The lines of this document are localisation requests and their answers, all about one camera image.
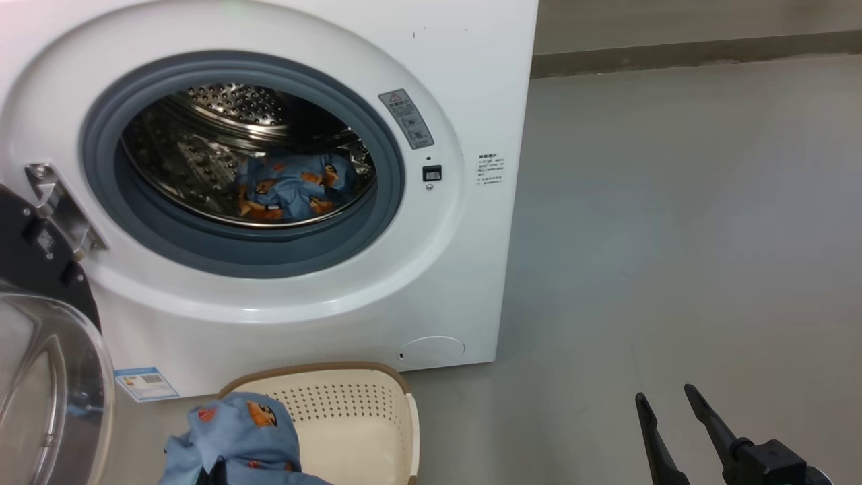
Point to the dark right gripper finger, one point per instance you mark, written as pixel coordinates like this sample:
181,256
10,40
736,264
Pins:
656,451
717,431

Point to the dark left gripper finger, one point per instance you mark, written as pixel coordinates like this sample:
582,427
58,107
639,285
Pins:
215,473

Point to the black washer door with glass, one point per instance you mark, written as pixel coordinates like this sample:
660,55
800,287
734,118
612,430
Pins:
40,283

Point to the cream perforated plastic laundry basket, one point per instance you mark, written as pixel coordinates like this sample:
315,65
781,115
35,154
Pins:
350,431

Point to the grey rubber door gasket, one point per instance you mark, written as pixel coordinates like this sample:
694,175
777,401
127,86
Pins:
269,252

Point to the white front-load washing machine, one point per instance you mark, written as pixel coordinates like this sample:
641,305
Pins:
471,269

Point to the metal door hinge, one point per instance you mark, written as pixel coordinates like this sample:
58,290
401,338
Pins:
64,209

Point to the blue white energy label sticker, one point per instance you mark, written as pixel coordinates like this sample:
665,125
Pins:
145,384

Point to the round white filter cover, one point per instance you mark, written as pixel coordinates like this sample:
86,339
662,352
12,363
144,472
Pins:
431,351

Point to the perforated steel washer drum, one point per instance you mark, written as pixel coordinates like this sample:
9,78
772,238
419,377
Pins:
195,155

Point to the grey warning label sticker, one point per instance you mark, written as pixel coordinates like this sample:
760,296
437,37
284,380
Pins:
407,120

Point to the dark right wrist camera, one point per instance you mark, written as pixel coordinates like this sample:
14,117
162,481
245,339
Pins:
771,465

